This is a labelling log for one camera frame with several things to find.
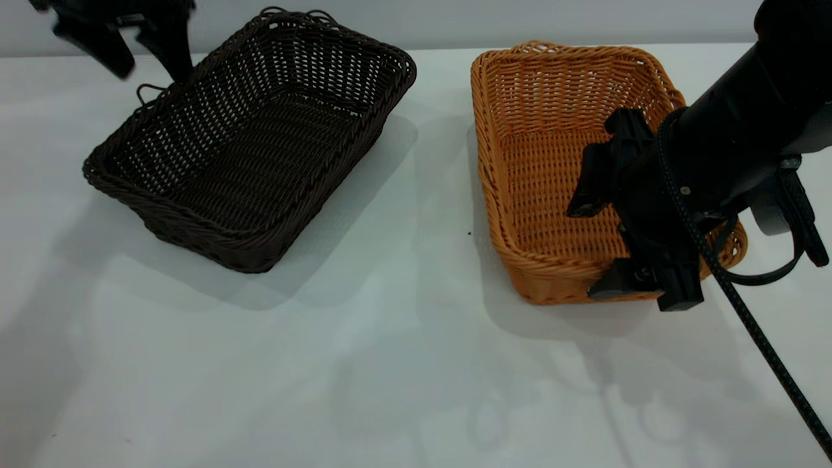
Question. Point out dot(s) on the orange woven wicker basket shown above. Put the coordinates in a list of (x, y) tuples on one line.
[(533, 162)]

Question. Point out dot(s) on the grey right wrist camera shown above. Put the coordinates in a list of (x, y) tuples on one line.
[(777, 208)]

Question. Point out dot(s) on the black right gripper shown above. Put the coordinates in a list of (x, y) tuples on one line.
[(663, 221)]

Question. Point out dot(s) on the black woven wicker basket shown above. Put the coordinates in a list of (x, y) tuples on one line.
[(260, 169)]

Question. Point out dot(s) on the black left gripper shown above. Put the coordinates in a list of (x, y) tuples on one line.
[(117, 8)]

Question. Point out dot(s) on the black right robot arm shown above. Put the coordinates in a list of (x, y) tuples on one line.
[(747, 110)]

